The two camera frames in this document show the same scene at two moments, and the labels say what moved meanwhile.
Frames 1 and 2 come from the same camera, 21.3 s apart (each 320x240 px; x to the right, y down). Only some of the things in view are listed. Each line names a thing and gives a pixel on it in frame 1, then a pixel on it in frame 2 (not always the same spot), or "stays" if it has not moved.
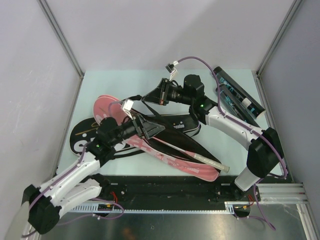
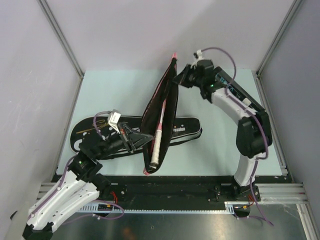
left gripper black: [145, 129] → [133, 138]
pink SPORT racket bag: [107, 107] → [160, 115]
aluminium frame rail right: [293, 9] stays
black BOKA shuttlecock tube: [234, 87] stays
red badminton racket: [205, 160] → [157, 142]
